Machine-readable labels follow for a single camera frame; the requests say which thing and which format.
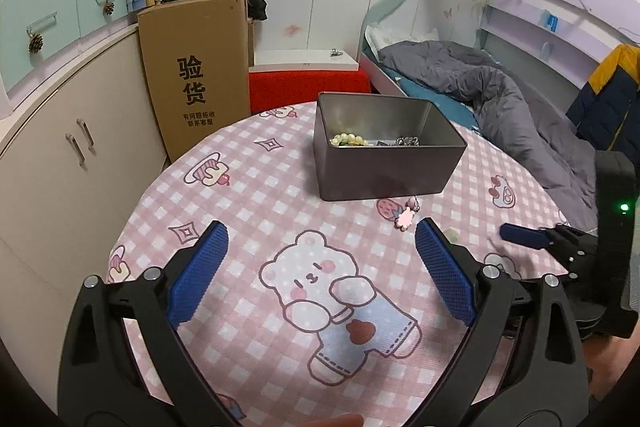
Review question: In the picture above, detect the yellow navy jacket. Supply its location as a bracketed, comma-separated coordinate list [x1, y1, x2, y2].
[566, 44, 639, 169]

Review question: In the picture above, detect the pink charm keychain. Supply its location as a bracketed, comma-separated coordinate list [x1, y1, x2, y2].
[394, 196, 420, 232]

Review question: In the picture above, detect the brown cardboard box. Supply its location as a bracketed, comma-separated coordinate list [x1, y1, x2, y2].
[138, 0, 250, 161]

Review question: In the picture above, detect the silver chain necklace with pendant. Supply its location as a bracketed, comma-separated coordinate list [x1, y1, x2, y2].
[376, 134, 422, 148]

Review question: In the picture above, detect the cream bead bracelet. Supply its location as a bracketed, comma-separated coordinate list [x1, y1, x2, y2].
[328, 132, 374, 148]

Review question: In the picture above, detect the beige low cabinet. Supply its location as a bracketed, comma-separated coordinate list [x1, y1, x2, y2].
[1, 27, 166, 407]

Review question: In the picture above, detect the red storage bench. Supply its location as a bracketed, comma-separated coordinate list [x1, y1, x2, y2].
[248, 49, 371, 114]

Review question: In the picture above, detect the grey duvet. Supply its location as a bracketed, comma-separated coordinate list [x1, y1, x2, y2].
[378, 41, 598, 230]

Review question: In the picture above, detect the grey metal tin box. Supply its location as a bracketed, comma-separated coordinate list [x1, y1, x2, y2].
[314, 92, 466, 202]

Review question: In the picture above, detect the teal drawer unit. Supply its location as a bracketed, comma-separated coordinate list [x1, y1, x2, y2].
[0, 0, 128, 90]

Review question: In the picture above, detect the teal bed sheet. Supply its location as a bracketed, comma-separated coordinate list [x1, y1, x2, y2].
[387, 70, 480, 133]

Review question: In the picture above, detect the pink checkered bear tablecloth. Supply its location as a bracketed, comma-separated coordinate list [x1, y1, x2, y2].
[106, 103, 563, 426]

